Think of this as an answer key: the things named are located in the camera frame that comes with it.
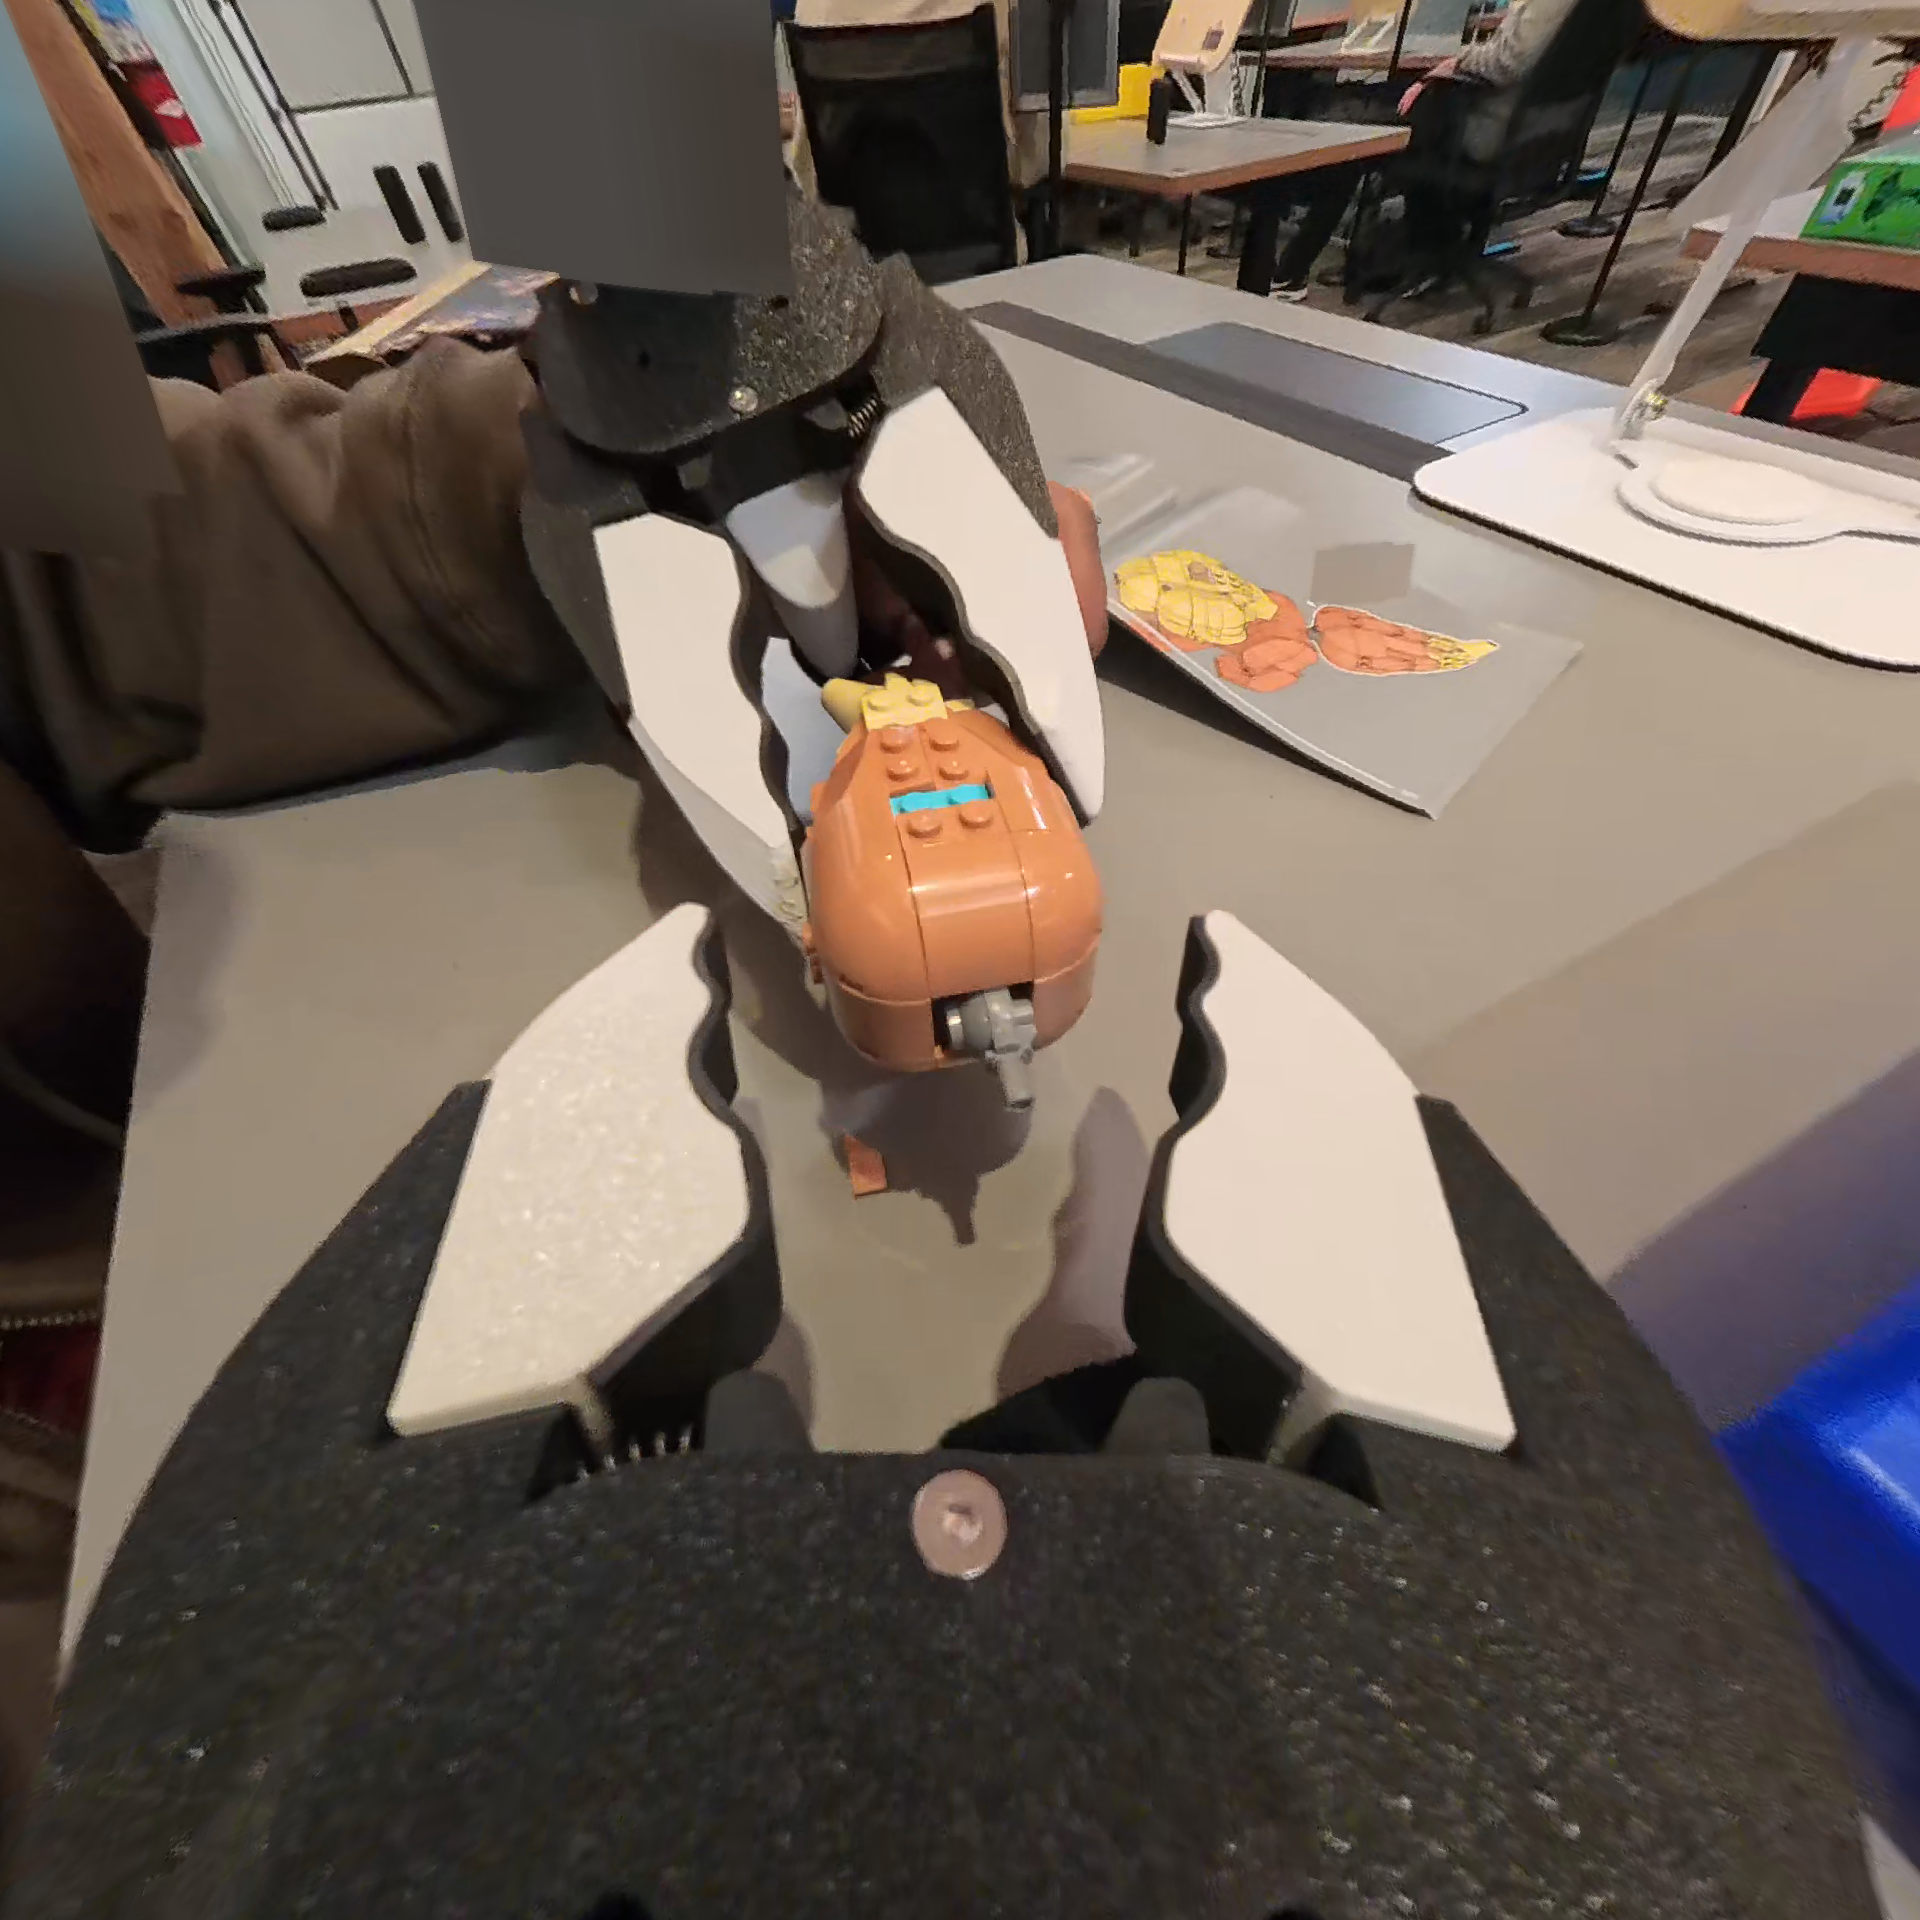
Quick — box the orange brick claw model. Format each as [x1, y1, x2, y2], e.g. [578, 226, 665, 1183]
[803, 674, 1108, 1111]

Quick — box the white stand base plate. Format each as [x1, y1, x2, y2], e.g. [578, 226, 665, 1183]
[1410, 0, 1920, 667]

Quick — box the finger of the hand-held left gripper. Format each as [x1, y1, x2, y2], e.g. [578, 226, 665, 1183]
[592, 512, 808, 919]
[844, 387, 1108, 821]

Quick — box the wood-edged office table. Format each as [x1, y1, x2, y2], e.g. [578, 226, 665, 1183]
[181, 200, 500, 346]
[1677, 222, 1920, 422]
[1058, 110, 1416, 291]

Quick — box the blue plastic bin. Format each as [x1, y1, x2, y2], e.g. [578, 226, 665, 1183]
[1717, 1320, 1920, 1802]

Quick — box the person's left hand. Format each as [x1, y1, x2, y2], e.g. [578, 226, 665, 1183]
[1046, 481, 1116, 660]

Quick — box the grey desk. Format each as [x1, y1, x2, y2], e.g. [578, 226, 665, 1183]
[62, 257, 1920, 1651]

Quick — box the green box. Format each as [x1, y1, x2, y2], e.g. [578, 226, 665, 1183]
[1799, 157, 1920, 247]

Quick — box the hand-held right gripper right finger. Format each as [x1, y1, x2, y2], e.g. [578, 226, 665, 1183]
[1129, 904, 1520, 1455]

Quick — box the grey instruction booklet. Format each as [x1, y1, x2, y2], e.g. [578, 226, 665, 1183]
[1101, 451, 1588, 818]

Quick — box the red wall sign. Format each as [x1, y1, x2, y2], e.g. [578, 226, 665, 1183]
[123, 58, 206, 152]

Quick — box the red plastic object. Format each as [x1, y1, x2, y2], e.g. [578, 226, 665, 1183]
[1741, 365, 1884, 424]

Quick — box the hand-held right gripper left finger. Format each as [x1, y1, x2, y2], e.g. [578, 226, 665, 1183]
[388, 898, 786, 1441]

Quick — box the black office chair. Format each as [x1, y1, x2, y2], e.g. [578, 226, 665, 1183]
[779, 7, 1024, 280]

